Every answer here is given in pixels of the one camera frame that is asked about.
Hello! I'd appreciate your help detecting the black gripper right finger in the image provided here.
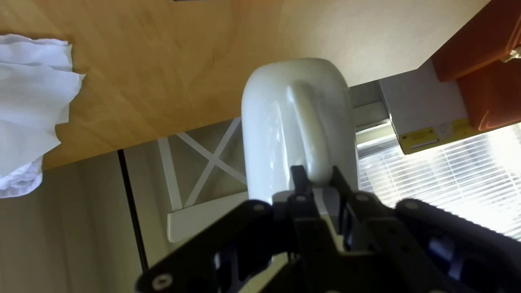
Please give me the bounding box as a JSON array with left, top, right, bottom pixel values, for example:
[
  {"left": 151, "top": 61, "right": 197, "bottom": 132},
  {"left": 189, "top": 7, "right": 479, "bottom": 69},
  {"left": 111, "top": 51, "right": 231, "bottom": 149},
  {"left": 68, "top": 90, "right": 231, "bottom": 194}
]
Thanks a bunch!
[{"left": 327, "top": 165, "right": 436, "bottom": 293}]

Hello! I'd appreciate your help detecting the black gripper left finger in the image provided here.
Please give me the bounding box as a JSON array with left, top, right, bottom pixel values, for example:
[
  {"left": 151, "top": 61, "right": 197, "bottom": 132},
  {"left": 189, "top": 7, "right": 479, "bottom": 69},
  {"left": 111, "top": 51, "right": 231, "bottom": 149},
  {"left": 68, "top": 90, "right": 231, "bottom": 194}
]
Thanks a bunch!
[{"left": 135, "top": 165, "right": 348, "bottom": 293}]

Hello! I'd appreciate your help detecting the white ceramic mug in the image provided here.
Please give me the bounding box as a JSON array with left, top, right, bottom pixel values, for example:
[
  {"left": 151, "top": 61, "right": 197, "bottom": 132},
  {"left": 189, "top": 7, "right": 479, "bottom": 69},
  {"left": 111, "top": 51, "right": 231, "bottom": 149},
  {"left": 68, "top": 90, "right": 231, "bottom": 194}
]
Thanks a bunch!
[{"left": 239, "top": 58, "right": 360, "bottom": 206}]

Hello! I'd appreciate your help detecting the white wooden chair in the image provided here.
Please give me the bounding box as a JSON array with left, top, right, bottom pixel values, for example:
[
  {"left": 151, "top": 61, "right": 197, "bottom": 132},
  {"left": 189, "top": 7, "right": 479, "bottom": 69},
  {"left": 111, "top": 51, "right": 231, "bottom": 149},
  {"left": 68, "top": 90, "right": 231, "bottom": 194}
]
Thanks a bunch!
[{"left": 156, "top": 116, "right": 252, "bottom": 246}]

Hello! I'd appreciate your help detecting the window with white blinds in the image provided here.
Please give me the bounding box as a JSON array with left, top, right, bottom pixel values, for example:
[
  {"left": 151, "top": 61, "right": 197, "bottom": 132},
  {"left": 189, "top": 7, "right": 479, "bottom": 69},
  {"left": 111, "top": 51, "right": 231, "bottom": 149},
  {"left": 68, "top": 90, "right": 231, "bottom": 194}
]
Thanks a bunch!
[{"left": 353, "top": 119, "right": 521, "bottom": 245}]

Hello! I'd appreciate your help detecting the white board yellow label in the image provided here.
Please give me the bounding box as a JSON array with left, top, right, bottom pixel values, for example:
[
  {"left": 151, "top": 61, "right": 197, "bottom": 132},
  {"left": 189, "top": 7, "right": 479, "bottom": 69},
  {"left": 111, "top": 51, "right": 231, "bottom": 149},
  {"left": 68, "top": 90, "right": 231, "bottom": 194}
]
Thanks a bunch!
[{"left": 378, "top": 59, "right": 477, "bottom": 157}]

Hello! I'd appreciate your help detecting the white crumpled cloth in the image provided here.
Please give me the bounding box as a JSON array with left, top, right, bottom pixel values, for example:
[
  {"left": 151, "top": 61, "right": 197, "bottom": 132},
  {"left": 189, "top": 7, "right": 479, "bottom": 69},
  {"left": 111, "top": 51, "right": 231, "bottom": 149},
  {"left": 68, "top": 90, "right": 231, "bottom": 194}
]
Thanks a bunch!
[{"left": 0, "top": 33, "right": 86, "bottom": 201}]

